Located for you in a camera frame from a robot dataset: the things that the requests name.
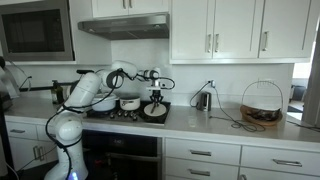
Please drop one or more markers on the white upper wall cabinets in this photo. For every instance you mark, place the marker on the white upper wall cabinets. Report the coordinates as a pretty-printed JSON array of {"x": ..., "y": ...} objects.
[{"x": 233, "y": 30}]

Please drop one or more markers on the dark olive oil bottle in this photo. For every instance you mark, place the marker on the dark olive oil bottle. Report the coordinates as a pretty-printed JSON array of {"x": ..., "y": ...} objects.
[{"x": 57, "y": 95}]

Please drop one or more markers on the stainless steel refrigerator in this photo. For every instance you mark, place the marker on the stainless steel refrigerator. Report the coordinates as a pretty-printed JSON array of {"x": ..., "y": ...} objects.
[{"x": 311, "y": 83}]

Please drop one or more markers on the black mounting rod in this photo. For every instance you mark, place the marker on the black mounting rod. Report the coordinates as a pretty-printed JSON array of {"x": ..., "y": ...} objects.
[{"x": 40, "y": 87}]

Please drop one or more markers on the steel gas cooktop black grates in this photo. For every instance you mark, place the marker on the steel gas cooktop black grates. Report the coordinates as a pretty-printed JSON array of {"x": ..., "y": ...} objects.
[{"x": 100, "y": 115}]

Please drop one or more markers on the grey countertop appliance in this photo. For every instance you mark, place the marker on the grey countertop appliance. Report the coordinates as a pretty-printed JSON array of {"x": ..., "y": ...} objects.
[{"x": 6, "y": 86}]

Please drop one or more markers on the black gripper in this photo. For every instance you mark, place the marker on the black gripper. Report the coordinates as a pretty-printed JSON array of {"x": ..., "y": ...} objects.
[{"x": 157, "y": 93}]

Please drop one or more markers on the black built-in oven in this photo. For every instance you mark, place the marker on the black built-in oven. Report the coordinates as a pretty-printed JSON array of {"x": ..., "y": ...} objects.
[{"x": 133, "y": 150}]

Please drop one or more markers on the white short double-door cabinet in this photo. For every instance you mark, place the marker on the white short double-door cabinet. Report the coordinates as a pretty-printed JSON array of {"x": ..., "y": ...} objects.
[{"x": 110, "y": 7}]

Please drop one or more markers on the stainless steel range hood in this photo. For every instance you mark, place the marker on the stainless steel range hood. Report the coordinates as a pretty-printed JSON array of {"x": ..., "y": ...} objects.
[{"x": 126, "y": 28}]

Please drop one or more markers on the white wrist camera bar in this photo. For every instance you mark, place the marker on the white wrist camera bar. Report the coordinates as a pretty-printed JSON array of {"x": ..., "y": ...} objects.
[{"x": 156, "y": 87}]

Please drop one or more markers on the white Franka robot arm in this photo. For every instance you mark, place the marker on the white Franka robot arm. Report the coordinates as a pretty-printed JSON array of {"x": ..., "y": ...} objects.
[{"x": 86, "y": 88}]

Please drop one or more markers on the built-in steel microwave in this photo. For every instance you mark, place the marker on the built-in steel microwave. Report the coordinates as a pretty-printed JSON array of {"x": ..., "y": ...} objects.
[{"x": 36, "y": 31}]

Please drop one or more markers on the steel electric kettle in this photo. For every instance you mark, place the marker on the steel electric kettle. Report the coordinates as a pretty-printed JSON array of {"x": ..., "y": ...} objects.
[{"x": 204, "y": 101}]

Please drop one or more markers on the white drawer base cabinet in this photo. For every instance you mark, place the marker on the white drawer base cabinet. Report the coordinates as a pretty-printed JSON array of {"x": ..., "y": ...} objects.
[{"x": 266, "y": 160}]

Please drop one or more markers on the white bowl rim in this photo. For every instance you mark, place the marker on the white bowl rim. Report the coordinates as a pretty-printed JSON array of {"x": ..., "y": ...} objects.
[{"x": 105, "y": 105}]

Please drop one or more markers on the steel stove knob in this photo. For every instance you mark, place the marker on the steel stove knob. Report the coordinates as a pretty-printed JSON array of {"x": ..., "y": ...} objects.
[
  {"x": 112, "y": 115},
  {"x": 136, "y": 117},
  {"x": 118, "y": 114},
  {"x": 125, "y": 114},
  {"x": 131, "y": 115}
]

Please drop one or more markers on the black stereo camera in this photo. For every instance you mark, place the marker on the black stereo camera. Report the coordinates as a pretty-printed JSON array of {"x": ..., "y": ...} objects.
[{"x": 85, "y": 71}]

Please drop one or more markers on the white base cabinet with doors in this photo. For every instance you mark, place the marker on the white base cabinet with doors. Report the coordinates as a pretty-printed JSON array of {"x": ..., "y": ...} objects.
[{"x": 23, "y": 140}]

